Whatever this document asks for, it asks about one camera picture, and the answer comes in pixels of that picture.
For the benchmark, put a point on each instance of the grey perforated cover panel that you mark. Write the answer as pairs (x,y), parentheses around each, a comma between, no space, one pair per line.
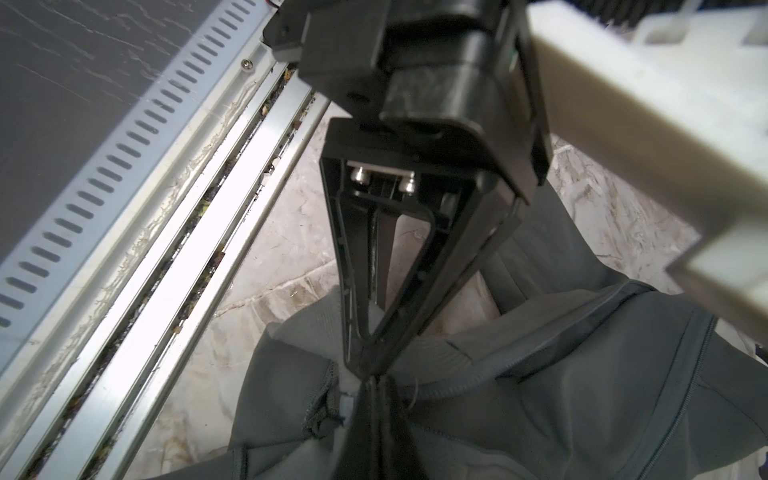
(93,93)

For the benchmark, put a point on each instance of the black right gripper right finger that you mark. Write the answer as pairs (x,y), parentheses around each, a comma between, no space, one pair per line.
(398,457)

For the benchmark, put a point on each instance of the dark grey zip jacket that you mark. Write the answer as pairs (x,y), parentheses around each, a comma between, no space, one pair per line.
(585,374)

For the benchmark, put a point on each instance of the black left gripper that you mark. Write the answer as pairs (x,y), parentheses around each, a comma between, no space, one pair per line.
(460,82)

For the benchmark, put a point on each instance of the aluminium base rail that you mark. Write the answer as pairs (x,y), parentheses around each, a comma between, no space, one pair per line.
(94,420)

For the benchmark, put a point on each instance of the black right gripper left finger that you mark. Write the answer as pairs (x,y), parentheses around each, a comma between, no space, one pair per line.
(360,456)

